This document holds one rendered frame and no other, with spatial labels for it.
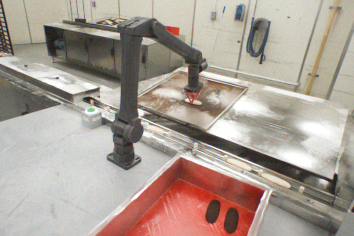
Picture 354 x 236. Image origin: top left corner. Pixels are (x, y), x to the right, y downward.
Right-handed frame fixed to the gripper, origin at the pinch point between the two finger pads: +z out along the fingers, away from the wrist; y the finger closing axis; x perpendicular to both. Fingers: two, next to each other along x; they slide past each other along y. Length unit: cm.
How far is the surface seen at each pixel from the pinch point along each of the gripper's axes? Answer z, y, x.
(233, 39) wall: 65, -342, -104
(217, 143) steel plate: 8.8, 16.5, 22.6
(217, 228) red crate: 1, 61, 42
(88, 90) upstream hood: -3, 24, -56
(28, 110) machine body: 23, 36, -116
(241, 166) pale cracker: 2, 32, 39
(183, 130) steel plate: 8.6, 16.4, 3.3
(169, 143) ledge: 1.0, 35.9, 8.7
